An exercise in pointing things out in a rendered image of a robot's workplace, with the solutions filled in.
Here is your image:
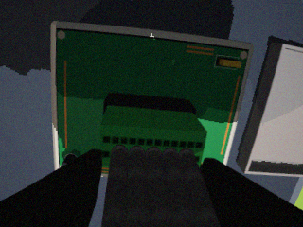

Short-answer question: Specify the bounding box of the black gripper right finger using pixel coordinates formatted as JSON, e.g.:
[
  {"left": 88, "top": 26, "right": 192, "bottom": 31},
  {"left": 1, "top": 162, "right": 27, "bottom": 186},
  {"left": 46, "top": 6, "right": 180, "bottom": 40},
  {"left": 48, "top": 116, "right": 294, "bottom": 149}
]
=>
[{"left": 201, "top": 158, "right": 303, "bottom": 227}]

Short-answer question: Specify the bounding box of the green circuit board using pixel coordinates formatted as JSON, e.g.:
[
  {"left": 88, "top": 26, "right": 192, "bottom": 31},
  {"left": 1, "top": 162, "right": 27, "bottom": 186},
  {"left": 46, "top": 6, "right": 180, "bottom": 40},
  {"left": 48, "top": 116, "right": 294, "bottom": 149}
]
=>
[{"left": 57, "top": 30, "right": 249, "bottom": 166}]

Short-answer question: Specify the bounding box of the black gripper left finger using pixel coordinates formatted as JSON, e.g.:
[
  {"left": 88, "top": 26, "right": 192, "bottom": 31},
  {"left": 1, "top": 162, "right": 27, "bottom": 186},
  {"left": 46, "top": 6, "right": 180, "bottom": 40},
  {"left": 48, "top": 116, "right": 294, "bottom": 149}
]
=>
[{"left": 0, "top": 150, "right": 102, "bottom": 227}]

